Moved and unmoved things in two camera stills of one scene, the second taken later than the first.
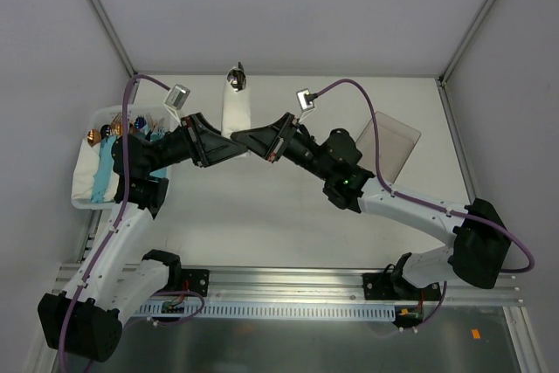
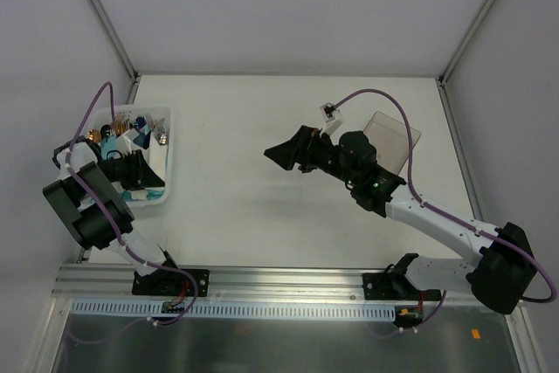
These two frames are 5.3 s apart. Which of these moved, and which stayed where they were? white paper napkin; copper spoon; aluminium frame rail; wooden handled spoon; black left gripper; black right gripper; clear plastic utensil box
Moved: black right gripper; white paper napkin; black left gripper; wooden handled spoon
Stayed: copper spoon; aluminium frame rail; clear plastic utensil box
